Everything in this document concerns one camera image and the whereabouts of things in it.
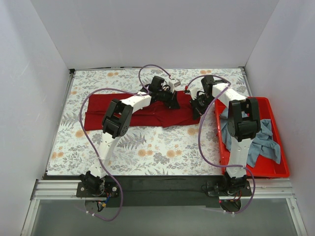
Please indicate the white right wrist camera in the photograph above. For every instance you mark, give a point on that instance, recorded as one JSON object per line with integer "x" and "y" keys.
{"x": 192, "y": 91}

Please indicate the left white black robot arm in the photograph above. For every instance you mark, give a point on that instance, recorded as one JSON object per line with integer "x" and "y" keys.
{"x": 116, "y": 122}

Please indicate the red plastic bin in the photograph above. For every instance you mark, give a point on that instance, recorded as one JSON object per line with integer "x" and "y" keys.
{"x": 264, "y": 167}

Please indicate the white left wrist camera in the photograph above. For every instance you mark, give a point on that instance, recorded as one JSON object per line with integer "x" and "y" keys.
{"x": 173, "y": 83}

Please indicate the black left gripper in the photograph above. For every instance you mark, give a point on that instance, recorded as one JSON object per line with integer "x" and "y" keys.
{"x": 173, "y": 100}

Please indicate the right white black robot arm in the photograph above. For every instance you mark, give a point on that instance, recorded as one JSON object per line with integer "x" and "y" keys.
{"x": 243, "y": 123}

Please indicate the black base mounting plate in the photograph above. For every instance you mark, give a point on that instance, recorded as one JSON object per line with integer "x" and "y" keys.
{"x": 161, "y": 191}

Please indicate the red t-shirt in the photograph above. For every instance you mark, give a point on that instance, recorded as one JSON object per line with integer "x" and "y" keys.
{"x": 156, "y": 114}

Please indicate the grey-blue t-shirt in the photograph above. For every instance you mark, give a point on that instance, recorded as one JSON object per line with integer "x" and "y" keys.
{"x": 263, "y": 144}

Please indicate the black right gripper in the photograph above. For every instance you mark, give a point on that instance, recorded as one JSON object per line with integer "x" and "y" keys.
{"x": 197, "y": 106}

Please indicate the floral patterned table mat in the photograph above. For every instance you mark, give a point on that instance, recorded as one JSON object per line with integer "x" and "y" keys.
{"x": 176, "y": 150}

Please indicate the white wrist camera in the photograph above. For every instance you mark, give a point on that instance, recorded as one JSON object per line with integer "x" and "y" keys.
{"x": 173, "y": 83}
{"x": 192, "y": 91}

